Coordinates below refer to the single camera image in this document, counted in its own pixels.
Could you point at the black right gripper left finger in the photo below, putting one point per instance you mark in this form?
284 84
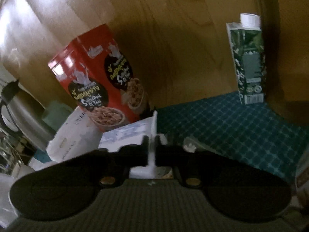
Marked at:
68 188

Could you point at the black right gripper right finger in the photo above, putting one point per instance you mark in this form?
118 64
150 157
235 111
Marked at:
234 189

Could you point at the white paper packet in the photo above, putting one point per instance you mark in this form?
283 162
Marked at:
134 134

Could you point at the white paper bag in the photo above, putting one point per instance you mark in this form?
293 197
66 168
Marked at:
78 135

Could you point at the teal patterned mat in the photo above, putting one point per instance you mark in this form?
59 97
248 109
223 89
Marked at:
253 134

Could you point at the steel kettle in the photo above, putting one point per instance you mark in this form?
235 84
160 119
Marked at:
26 113

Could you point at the red cereal box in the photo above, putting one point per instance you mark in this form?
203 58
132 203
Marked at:
97 75

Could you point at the green drink carton white cap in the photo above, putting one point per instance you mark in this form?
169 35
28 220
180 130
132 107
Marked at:
248 53

